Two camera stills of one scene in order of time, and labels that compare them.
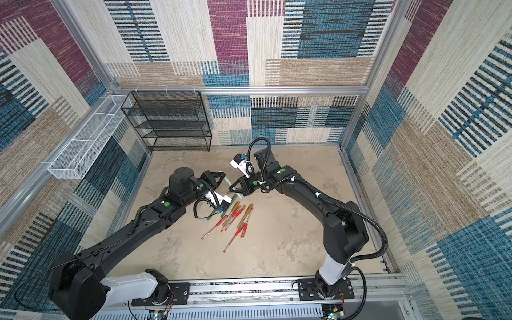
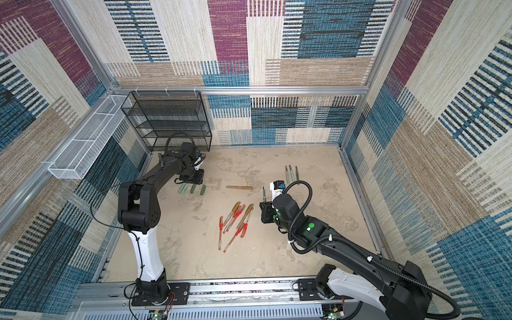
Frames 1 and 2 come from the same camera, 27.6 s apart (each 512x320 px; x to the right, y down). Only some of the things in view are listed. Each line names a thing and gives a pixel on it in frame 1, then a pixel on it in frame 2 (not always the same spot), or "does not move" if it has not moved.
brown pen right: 246,215 does not move
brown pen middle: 231,213 does not move
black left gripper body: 203,183 -> 196,177
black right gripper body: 255,181 -> 269,213
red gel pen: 217,225 -> 221,229
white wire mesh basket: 77,155 does not move
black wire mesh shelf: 169,121 does not move
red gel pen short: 244,231 does not move
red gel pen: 237,234 does not move
